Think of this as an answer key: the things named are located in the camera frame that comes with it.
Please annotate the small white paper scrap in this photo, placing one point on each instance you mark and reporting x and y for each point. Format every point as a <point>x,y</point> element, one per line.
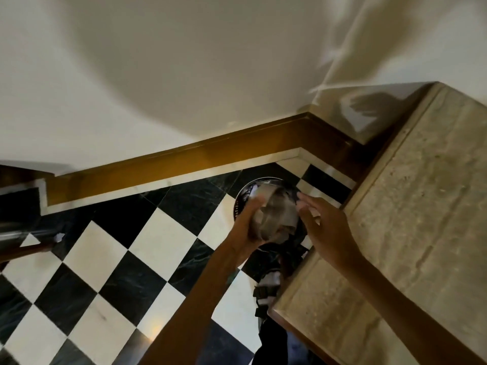
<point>59,237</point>

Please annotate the person's left hand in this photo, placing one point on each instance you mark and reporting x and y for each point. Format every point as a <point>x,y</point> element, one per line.
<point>239,234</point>

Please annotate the dark wooden furniture piece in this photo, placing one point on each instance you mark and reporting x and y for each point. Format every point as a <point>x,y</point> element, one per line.
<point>17,209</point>

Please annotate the round bin with black bag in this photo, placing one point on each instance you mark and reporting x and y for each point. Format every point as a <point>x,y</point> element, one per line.
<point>274,258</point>

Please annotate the person's right forearm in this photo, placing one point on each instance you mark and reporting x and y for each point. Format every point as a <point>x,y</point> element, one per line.
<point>403,311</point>

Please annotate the shiny metal pole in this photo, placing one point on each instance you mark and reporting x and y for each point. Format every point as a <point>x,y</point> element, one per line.
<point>15,234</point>

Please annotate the person's dark trouser leg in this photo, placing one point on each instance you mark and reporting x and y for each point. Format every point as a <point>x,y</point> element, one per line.
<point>277,344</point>

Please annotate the person's right fingers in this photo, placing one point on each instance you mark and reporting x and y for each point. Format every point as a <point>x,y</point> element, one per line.
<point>309,209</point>

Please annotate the person's right hand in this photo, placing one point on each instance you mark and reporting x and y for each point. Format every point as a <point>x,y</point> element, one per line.
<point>331,231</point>

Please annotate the brown wooden baseboard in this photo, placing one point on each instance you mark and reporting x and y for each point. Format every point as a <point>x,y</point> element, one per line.
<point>213,155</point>

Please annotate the person's left forearm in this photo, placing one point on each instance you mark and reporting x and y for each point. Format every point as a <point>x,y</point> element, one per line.
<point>198,304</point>

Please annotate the person's left thumb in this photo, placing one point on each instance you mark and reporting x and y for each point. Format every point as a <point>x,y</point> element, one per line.
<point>257,205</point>

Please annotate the person's sandalled foot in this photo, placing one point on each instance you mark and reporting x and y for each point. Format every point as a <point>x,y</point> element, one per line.
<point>267,290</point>

